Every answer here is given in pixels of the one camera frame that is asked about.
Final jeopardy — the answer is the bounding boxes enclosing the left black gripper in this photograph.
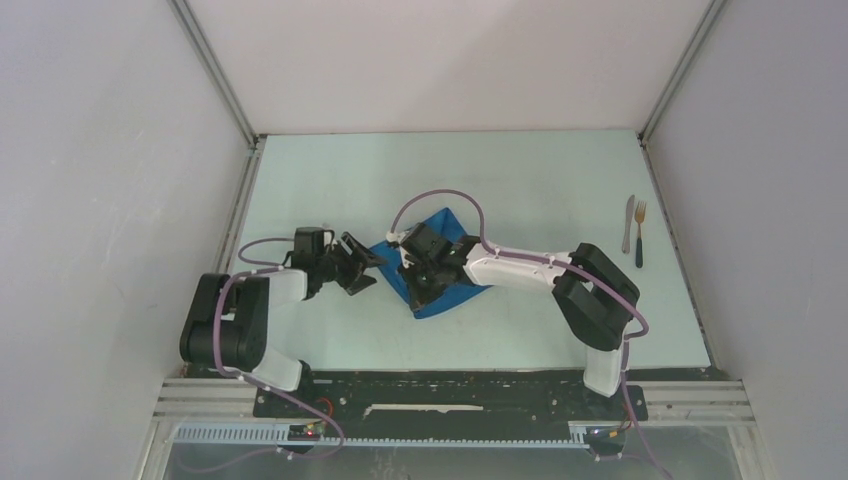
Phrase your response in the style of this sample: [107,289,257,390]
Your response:
[315,232,387,296]

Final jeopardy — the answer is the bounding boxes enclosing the purple cable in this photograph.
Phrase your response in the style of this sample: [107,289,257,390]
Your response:
[215,237,347,462]
[390,189,674,480]

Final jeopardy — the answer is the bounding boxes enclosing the right aluminium frame post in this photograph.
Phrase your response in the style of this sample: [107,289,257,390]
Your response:
[639,0,730,147]

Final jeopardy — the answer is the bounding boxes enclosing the aluminium frame post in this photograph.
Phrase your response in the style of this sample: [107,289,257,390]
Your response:
[639,0,730,147]
[167,0,265,272]

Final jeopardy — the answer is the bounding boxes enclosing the white cable duct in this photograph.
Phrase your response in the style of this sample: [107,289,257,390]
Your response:
[173,422,588,449]

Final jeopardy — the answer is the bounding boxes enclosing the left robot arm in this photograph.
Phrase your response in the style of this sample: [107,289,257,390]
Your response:
[179,227,387,417]

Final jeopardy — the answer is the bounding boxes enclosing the left aluminium frame post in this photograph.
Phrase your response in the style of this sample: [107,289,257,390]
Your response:
[167,0,265,272]

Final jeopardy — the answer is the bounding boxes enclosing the blue cloth napkin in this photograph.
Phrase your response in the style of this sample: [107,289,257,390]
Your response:
[370,208,487,320]

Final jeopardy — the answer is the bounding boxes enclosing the silver knife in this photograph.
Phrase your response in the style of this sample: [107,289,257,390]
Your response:
[621,195,636,254]

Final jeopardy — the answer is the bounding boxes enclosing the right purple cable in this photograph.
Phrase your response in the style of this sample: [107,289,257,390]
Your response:
[390,189,674,480]

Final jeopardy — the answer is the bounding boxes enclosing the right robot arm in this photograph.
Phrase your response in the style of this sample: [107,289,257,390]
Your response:
[387,223,640,418]

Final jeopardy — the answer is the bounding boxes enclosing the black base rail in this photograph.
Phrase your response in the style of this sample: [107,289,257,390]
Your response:
[294,370,648,440]

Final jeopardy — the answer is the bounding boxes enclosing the gold fork dark handle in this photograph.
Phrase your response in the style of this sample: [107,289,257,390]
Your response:
[634,200,647,268]

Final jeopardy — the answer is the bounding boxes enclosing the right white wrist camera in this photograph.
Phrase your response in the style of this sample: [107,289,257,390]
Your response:
[385,229,411,249]

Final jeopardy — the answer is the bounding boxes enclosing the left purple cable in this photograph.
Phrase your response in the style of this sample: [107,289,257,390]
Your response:
[215,237,347,462]

